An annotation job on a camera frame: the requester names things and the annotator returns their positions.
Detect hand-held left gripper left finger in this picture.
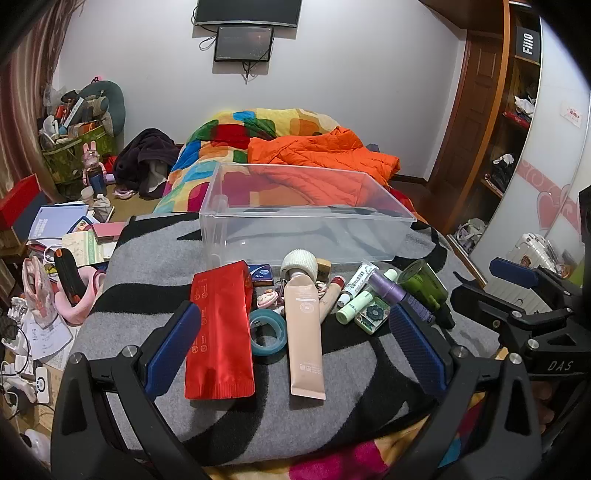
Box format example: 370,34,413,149
51,300,204,480

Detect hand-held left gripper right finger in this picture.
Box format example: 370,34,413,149
389,304,542,480

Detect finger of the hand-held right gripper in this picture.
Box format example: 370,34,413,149
489,258,591,315
450,284,574,343

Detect red foil packet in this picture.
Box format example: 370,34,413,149
185,260,256,400

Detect purple bottle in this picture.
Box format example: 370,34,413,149
369,271,437,324

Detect dark green bottle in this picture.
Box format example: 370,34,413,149
398,259,456,329

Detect mint green tube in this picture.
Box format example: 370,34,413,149
336,291,375,324

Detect teal tape roll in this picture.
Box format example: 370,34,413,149
249,309,290,356

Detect white ointment tube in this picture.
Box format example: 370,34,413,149
339,262,386,308

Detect beige cosmetic tube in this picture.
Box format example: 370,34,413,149
283,276,327,400

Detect clear plastic storage box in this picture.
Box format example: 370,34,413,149
199,162,416,278

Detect white bandage tape roll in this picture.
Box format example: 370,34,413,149
281,249,320,283

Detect person's right hand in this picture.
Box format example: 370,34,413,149
530,382,560,432

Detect green patterned tin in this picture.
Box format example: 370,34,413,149
355,296,391,334

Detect pair of shoes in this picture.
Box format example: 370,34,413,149
455,218,488,252

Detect grey and black blanket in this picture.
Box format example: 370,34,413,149
69,212,504,467

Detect white wardrobe sliding door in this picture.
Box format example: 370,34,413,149
471,18,591,282

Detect beige concealer with red cap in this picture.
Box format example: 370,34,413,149
318,275,346,324

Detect small blue box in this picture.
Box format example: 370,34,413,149
247,264,274,288

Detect black and orange tool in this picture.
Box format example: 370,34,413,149
53,248,88,308

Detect white charger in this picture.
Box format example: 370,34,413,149
33,367,58,406

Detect pink book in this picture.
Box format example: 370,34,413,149
91,222,129,241

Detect wooden door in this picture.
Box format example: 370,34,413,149
427,0,511,234

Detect wooden wardrobe shelf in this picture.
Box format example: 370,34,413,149
480,0,543,199

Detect blue notebook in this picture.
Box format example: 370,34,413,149
28,205,89,241

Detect dark purple clothing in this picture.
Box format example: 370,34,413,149
113,128,178,200

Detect pink rabbit doll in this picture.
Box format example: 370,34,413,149
82,141,108,195

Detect colourful patchwork quilt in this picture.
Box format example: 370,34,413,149
152,108,416,215

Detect orange down jacket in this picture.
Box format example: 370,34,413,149
247,126,400,208

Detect red box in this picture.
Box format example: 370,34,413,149
0,174,40,230

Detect green storage bin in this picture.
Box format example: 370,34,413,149
41,124,118,185

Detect grey green neck pillow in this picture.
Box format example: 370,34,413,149
76,80,126,137

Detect striped curtain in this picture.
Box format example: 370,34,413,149
0,0,88,199

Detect small wall monitor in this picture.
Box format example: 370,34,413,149
213,25,275,63

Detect wall television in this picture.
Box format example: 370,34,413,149
194,0,303,27

